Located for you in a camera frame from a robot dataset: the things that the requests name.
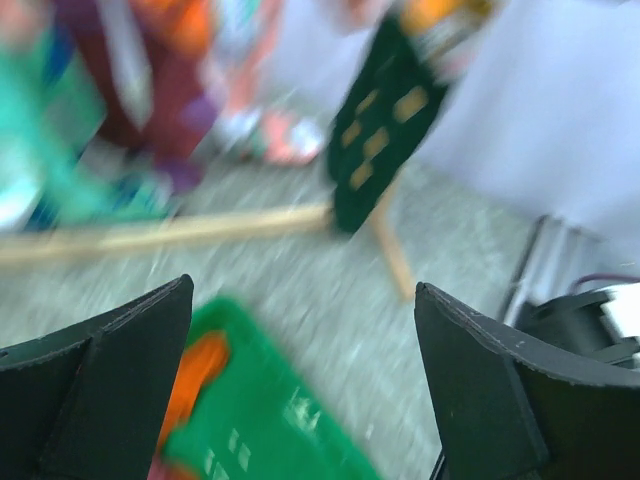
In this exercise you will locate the green plastic tray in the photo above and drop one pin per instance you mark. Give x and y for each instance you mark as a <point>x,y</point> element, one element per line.
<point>257,419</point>

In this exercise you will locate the wooden clothes rack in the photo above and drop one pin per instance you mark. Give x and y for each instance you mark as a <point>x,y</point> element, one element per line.
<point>24,250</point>

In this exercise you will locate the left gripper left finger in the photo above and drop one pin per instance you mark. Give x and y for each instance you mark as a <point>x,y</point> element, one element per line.
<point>88,401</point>

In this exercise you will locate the aluminium frame rail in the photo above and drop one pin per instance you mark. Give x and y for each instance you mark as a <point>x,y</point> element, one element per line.
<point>556,256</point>

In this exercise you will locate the orange sock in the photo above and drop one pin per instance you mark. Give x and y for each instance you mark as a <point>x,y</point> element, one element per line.
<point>200,364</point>

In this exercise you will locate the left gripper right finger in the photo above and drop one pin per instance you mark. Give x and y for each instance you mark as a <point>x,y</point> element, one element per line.
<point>510,406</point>

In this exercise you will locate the maroon purple hanging sock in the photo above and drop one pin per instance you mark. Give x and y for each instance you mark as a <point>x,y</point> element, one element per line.
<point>166,43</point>

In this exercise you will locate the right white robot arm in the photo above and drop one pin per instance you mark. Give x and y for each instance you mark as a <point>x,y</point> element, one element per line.
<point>579,324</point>

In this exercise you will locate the teal patterned hanging sock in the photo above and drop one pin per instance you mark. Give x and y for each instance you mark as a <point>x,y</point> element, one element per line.
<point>50,112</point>

